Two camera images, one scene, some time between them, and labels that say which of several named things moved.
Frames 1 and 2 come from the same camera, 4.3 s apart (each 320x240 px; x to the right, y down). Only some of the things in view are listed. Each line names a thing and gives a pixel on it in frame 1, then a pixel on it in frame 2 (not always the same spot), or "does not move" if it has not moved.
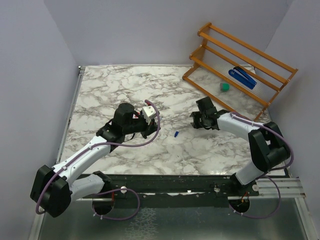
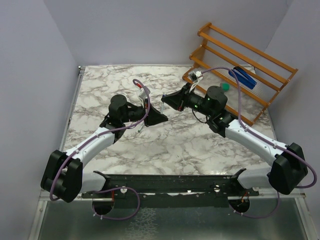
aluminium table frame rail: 70,112 does not move
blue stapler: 242,77 does not move
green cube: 224,87 does not move
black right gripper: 196,123 → 179,99
